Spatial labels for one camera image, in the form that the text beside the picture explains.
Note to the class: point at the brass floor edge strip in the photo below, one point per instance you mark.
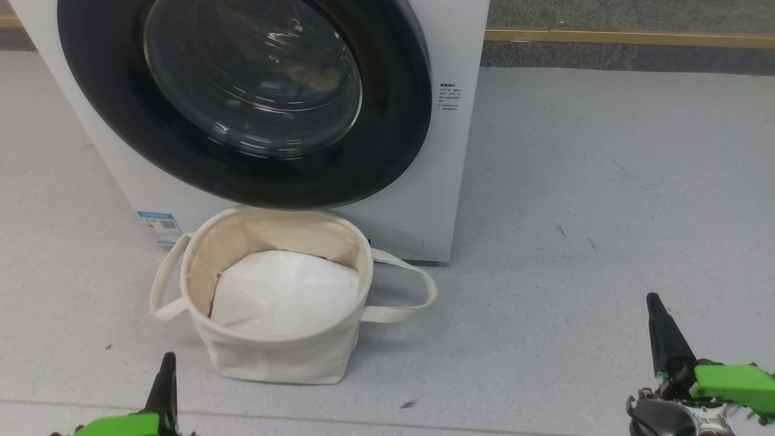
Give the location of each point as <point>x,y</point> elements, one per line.
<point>636,37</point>

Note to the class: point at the black washing machine door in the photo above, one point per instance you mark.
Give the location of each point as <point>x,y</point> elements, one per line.
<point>103,121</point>

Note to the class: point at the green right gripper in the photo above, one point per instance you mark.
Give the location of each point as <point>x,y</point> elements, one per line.
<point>735,384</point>

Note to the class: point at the blue energy label sticker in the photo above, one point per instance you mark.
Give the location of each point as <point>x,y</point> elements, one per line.
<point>160,228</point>

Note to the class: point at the white front-load washing machine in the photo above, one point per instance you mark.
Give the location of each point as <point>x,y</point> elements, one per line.
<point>448,181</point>

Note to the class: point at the round drain filter cover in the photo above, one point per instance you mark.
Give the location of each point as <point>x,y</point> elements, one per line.
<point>396,237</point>

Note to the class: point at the white plastic bag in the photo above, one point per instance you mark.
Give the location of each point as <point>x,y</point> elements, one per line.
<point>284,297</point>

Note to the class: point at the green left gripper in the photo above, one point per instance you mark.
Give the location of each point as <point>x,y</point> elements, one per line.
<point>121,426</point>

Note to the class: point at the cream canvas laundry basket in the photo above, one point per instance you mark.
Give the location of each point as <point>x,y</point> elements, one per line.
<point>284,363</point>

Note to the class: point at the black printed text label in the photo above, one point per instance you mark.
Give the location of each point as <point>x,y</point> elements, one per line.
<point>448,97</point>

